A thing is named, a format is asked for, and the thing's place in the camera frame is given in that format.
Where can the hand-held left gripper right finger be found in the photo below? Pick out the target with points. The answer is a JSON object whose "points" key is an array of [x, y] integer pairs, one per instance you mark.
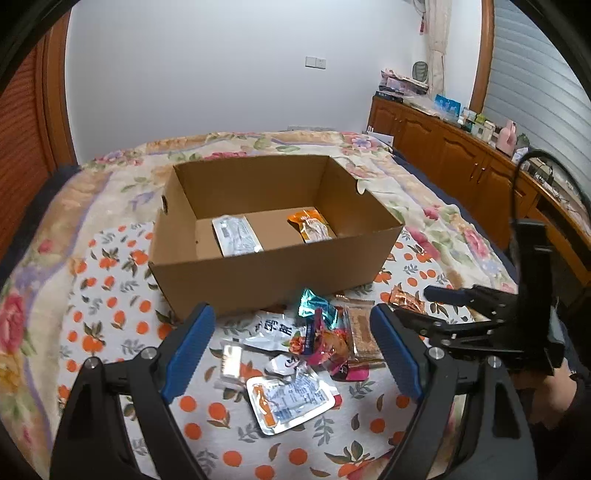
{"points": [[397, 355]]}

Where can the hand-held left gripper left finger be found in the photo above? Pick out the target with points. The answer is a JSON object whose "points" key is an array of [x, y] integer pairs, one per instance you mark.
{"points": [[189, 350]]}

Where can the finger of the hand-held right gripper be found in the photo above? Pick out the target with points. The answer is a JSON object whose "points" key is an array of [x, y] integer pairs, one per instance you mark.
{"points": [[461, 296], [457, 334]]}

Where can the small clear snack packet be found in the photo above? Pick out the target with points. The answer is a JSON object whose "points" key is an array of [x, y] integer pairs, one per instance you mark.
{"points": [[231, 360]]}

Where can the brown biscuit packet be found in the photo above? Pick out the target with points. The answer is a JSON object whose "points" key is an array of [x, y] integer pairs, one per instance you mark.
{"points": [[362, 330]]}

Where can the orange brown snack packet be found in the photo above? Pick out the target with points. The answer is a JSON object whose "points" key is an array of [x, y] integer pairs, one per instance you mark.
{"points": [[406, 300]]}

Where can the pink snack packet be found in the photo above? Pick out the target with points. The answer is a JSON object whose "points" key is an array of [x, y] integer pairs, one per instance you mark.
{"points": [[332, 353]]}

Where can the white packet blue lettering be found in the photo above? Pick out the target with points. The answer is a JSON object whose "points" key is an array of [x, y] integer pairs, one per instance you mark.
{"points": [[270, 330]]}

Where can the white packet red lettering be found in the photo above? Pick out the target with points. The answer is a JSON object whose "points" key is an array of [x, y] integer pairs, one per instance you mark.
{"points": [[284, 364]]}

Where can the teal foil snack packet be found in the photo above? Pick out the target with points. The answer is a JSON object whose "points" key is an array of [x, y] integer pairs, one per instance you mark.
{"points": [[314, 302]]}

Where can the brown cardboard box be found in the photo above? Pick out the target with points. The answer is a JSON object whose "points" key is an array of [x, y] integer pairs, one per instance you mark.
{"points": [[258, 277]]}

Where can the silver tray snack packet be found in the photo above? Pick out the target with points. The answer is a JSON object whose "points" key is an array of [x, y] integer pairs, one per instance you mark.
{"points": [[291, 397]]}

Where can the person's right hand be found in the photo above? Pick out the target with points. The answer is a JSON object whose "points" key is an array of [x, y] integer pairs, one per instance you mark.
{"points": [[549, 392]]}

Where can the orange fruit print cloth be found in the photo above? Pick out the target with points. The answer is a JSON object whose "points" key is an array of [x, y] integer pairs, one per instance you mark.
{"points": [[115, 295]]}

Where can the white clear snack packet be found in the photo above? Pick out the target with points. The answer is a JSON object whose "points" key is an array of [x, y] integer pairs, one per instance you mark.
{"points": [[238, 235]]}

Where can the wooden cabinet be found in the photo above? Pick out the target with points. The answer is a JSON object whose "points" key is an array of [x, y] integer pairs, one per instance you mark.
{"points": [[443, 147]]}

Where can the pink bottle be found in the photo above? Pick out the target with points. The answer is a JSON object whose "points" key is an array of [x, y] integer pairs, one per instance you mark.
{"points": [[506, 138]]}

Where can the floral blanket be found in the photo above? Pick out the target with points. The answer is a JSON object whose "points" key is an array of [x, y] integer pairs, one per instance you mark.
{"points": [[124, 184]]}

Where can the blue box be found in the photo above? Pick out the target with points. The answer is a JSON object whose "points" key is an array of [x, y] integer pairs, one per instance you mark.
{"points": [[447, 105]]}

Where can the stack of papers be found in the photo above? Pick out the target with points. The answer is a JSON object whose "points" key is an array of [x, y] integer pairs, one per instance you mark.
{"points": [[399, 85]]}

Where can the grey window blinds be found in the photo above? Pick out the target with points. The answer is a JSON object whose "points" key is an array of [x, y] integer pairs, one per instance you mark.
{"points": [[521, 69]]}

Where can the beige curtain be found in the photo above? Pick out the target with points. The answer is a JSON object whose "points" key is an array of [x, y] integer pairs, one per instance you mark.
{"points": [[436, 46]]}

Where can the wooden door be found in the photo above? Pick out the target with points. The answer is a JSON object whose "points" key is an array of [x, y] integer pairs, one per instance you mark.
{"points": [[23, 138]]}

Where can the wooden window frame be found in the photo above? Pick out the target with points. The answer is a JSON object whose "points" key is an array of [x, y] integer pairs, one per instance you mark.
{"points": [[482, 55]]}

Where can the white wall switch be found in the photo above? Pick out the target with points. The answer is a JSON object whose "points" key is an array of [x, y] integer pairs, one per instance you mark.
{"points": [[315, 62]]}

